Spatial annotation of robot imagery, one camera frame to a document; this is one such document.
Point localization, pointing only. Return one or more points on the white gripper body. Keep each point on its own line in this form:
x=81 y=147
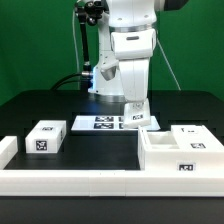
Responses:
x=133 y=51

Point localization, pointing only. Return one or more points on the white cabinet body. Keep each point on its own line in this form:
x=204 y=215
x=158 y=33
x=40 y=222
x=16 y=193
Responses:
x=158 y=151

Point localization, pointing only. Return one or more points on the white cabinet door piece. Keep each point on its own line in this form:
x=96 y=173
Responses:
x=193 y=137

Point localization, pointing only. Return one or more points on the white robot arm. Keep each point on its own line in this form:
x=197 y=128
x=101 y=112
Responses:
x=124 y=16

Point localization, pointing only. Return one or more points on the flat white tagged panel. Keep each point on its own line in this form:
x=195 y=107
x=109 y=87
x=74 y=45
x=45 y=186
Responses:
x=99 y=123

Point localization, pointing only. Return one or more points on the small white tagged box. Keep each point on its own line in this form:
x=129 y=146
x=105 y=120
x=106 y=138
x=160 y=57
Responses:
x=46 y=137

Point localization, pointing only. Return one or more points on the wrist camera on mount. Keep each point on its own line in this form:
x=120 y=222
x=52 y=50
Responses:
x=108 y=68

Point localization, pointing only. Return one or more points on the black camera stand pole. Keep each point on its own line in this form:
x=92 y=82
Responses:
x=85 y=40

